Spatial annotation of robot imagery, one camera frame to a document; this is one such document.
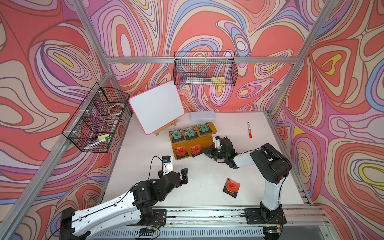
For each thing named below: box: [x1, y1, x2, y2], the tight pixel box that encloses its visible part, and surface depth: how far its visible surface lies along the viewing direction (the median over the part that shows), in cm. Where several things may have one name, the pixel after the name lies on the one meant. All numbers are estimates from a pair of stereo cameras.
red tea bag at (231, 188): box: [222, 177, 241, 199], surface depth 84 cm
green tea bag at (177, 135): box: [169, 129, 185, 144], surface depth 90 cm
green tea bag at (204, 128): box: [197, 122, 213, 136], surface depth 93 cm
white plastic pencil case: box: [189, 111, 216, 122], surface depth 122 cm
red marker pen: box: [247, 122, 253, 139], surface depth 110 cm
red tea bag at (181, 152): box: [174, 146, 189, 160], surface depth 98 cm
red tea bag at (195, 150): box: [190, 144, 203, 158], surface depth 98 cm
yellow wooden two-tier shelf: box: [168, 121, 218, 161], surface depth 93 cm
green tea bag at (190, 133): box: [183, 127, 199, 141], surface depth 92 cm
